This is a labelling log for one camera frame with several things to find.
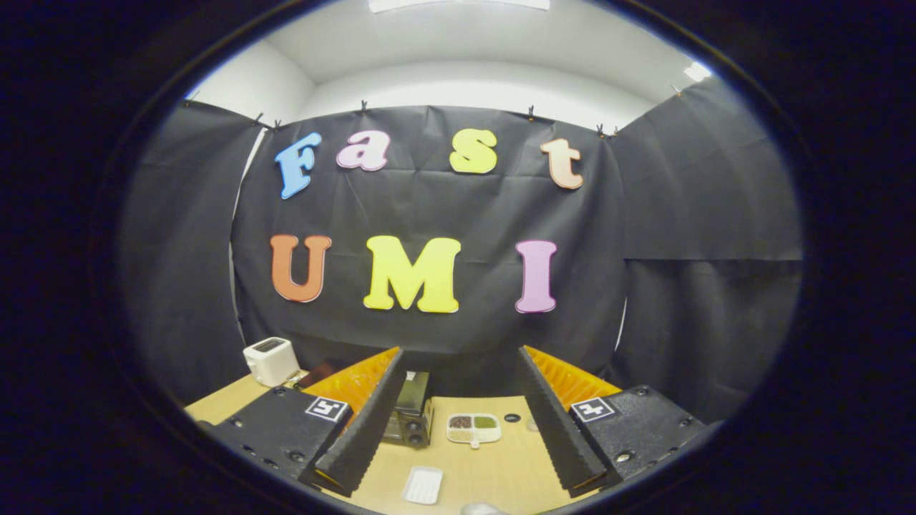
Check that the small ceiling light panel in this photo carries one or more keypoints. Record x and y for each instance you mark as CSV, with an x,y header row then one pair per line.
x,y
698,71

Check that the long ceiling light panel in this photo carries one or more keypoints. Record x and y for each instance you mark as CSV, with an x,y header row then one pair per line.
x,y
458,3

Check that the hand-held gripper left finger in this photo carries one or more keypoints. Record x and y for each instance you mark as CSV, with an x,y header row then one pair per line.
x,y
368,422

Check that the white sectioned dish with grains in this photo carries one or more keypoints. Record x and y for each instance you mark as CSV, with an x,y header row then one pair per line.
x,y
474,428

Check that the black toaster oven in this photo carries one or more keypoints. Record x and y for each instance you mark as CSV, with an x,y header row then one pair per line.
x,y
413,415

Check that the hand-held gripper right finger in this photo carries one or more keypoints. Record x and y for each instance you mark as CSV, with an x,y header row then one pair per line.
x,y
554,422

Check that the white rectangular tray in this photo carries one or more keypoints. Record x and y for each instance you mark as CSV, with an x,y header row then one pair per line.
x,y
422,485

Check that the white pop-up toaster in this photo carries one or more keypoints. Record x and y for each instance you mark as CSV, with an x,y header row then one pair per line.
x,y
270,361

